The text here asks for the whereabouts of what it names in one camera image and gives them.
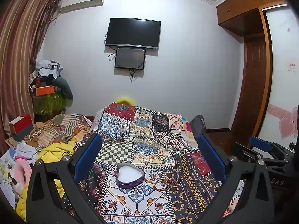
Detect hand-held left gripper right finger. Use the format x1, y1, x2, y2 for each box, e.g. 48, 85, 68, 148
197, 133, 276, 224

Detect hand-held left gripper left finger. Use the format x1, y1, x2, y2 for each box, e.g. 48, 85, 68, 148
27, 134, 105, 224

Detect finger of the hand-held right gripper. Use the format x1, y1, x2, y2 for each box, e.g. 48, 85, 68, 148
249, 136, 290, 155
231, 142, 290, 167

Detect purple heart-shaped tin box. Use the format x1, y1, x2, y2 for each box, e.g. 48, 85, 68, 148
115, 163, 145, 188

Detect red-brown cord bracelet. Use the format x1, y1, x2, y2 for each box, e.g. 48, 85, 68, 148
153, 177, 178, 191

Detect pink heart stickers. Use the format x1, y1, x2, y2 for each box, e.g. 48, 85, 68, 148
269, 104, 298, 140

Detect yellow blanket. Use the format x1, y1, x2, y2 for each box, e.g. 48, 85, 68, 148
15, 134, 81, 222

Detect striped orange blanket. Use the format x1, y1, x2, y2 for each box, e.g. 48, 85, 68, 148
23, 113, 92, 150

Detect brown wooden door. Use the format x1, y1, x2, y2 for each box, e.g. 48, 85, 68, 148
231, 35, 269, 134

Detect white sliding wardrobe door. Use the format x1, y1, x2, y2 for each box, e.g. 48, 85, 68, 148
262, 5, 299, 143

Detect yellow round object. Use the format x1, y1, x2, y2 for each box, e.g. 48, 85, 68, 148
115, 97, 135, 105

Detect colourful patchwork blanket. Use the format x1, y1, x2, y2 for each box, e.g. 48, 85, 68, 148
61, 103, 246, 224

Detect pink cloth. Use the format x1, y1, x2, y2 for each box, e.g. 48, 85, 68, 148
14, 157, 32, 185

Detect dark green jacket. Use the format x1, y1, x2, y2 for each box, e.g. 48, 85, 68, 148
53, 76, 73, 106

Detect red white box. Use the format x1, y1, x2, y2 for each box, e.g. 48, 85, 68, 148
9, 113, 33, 134

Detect orange box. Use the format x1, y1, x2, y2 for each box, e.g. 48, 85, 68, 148
33, 85, 56, 96

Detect white cartoon print cloth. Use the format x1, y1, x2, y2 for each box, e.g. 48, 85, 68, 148
0, 142, 39, 207

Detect pile of grey white clothes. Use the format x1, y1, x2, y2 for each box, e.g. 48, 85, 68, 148
35, 60, 63, 80

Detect striped brown curtain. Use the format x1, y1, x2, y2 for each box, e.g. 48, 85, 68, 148
0, 0, 61, 150

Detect wooden overhead cabinet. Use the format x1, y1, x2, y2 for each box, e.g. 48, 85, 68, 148
216, 0, 288, 37

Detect white air conditioner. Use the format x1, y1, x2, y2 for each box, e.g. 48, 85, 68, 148
59, 0, 107, 13

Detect black hanging cable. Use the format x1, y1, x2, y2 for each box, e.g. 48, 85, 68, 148
129, 69, 139, 83

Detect small black wall monitor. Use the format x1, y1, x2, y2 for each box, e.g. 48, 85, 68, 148
114, 47, 147, 71

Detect wall-mounted black television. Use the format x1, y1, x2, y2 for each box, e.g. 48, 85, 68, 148
105, 17, 161, 50

